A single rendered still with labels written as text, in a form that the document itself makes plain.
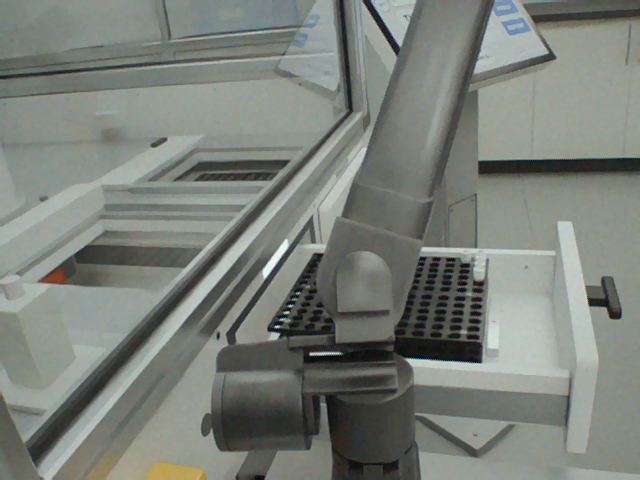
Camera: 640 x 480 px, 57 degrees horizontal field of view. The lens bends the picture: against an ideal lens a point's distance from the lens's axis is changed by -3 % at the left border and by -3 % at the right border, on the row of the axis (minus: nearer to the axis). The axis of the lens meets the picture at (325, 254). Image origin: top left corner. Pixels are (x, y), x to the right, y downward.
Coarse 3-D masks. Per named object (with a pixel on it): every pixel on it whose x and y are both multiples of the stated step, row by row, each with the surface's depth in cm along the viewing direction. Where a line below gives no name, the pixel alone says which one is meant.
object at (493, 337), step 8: (496, 304) 73; (496, 312) 71; (488, 320) 70; (496, 320) 69; (488, 328) 68; (496, 328) 68; (488, 336) 67; (496, 336) 67; (488, 344) 66; (496, 344) 66; (488, 352) 65; (496, 352) 65
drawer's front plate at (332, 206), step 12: (360, 156) 105; (348, 168) 99; (348, 180) 94; (336, 192) 90; (324, 204) 86; (336, 204) 88; (324, 216) 85; (336, 216) 88; (324, 228) 86; (324, 240) 87
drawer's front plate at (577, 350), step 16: (560, 224) 72; (560, 240) 69; (560, 256) 67; (576, 256) 65; (560, 272) 67; (576, 272) 62; (560, 288) 66; (576, 288) 59; (560, 304) 65; (576, 304) 56; (560, 320) 65; (576, 320) 54; (560, 336) 64; (576, 336) 52; (592, 336) 52; (560, 352) 63; (576, 352) 50; (592, 352) 50; (560, 368) 62; (576, 368) 50; (592, 368) 49; (576, 384) 50; (592, 384) 50; (576, 400) 51; (592, 400) 51; (576, 416) 52; (576, 432) 53; (576, 448) 53
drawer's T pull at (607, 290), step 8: (608, 280) 63; (592, 288) 62; (600, 288) 62; (608, 288) 61; (592, 296) 61; (600, 296) 60; (608, 296) 60; (616, 296) 60; (592, 304) 61; (600, 304) 60; (608, 304) 59; (616, 304) 59; (608, 312) 59; (616, 312) 58
